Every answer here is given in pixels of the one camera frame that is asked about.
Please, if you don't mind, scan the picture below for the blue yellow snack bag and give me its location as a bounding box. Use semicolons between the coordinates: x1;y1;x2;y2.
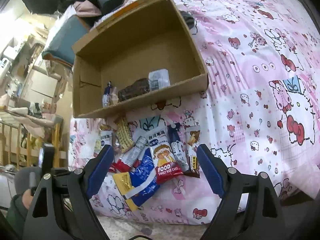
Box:
113;149;160;211

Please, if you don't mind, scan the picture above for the dark blue snack bar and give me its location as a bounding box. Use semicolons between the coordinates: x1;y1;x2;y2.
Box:
167;122;189;172

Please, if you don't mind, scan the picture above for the plaid cracker packet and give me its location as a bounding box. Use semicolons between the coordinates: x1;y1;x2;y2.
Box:
115;115;134;153

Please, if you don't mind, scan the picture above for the sweet rice cake packet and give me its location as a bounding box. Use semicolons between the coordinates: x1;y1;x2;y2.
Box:
146;126;183;184

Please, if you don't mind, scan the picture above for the person's left hand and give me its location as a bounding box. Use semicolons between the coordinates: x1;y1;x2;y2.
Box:
22;189;34;216

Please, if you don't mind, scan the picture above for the red snack packet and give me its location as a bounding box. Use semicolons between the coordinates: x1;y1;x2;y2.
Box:
108;160;141;173

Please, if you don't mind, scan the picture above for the yellow white snack packet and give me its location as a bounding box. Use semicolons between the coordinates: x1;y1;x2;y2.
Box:
93;124;113;157

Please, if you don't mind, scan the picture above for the white grey snack packet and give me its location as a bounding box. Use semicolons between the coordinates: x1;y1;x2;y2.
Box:
119;128;148;167

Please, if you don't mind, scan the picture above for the brown wafer snack packet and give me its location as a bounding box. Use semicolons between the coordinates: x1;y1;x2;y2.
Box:
185;126;201;178

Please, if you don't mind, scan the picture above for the small white blue packet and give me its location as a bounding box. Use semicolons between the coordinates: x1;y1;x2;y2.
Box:
102;81;112;107

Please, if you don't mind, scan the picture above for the dark chocolate snack packet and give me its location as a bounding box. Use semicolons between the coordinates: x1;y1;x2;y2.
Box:
118;78;150;102

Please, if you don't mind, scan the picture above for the clear white snack packet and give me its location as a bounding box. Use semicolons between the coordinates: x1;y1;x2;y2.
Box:
148;69;171;91

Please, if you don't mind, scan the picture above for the teal cushion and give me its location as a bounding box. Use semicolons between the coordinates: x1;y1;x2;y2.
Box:
42;15;91;68

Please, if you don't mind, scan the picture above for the pink Hello Kitty bedsheet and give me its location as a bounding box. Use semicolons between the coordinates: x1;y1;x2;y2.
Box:
68;0;320;226

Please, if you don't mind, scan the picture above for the brown cardboard box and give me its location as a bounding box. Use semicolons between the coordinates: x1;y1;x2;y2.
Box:
73;0;209;118

